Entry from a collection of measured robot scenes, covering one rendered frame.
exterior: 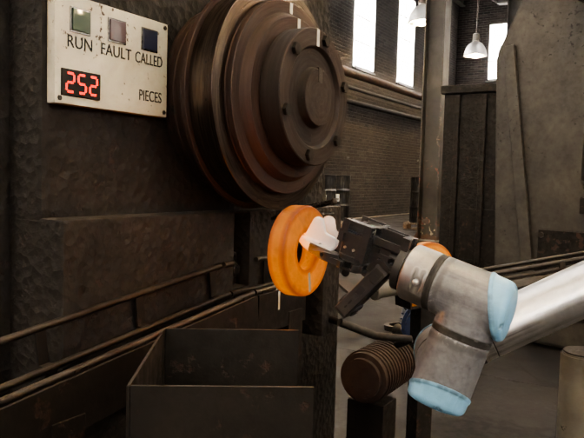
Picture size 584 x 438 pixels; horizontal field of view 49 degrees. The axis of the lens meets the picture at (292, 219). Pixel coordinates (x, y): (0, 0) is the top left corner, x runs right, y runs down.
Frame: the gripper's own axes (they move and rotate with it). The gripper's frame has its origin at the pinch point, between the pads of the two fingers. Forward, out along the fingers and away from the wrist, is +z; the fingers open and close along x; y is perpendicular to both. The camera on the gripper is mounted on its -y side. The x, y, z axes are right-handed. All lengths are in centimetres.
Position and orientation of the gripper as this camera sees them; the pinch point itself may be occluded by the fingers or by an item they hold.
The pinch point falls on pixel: (300, 239)
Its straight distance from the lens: 110.3
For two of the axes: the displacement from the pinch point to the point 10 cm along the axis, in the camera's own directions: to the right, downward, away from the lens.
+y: 2.5, -9.4, -2.2
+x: -5.3, 0.5, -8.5
